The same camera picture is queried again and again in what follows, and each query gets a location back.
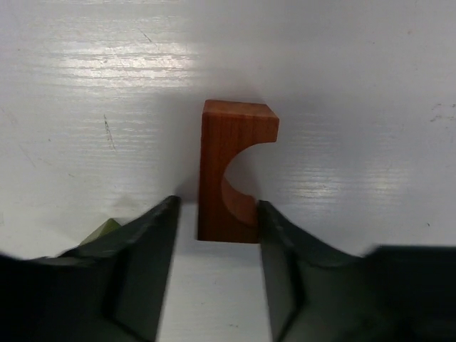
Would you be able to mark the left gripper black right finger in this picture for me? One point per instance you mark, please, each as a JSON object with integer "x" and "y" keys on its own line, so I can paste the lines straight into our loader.
{"x": 315, "y": 292}

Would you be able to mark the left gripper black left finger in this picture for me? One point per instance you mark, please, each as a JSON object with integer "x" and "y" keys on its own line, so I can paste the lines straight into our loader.
{"x": 109, "y": 289}

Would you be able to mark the green triangular block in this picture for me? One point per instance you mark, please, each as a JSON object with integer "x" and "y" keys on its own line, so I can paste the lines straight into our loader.
{"x": 107, "y": 227}

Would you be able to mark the orange arch block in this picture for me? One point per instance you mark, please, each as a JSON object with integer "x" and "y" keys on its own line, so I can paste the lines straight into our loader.
{"x": 228, "y": 128}

